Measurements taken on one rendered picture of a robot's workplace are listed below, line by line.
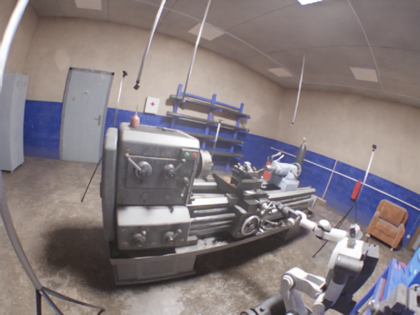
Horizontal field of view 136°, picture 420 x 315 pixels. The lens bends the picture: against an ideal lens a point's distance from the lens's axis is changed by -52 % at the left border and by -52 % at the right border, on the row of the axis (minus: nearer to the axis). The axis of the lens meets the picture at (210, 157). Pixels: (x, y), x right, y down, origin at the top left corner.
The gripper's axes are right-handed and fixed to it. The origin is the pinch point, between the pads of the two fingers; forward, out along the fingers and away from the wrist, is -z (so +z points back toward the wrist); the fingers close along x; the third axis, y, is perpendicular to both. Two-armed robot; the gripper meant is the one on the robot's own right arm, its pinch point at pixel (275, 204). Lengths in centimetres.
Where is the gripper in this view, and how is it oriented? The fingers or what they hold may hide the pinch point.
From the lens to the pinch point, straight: 162.3
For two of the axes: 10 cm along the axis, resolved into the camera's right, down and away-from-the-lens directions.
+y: 7.2, -6.6, 1.9
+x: 4.9, 6.9, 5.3
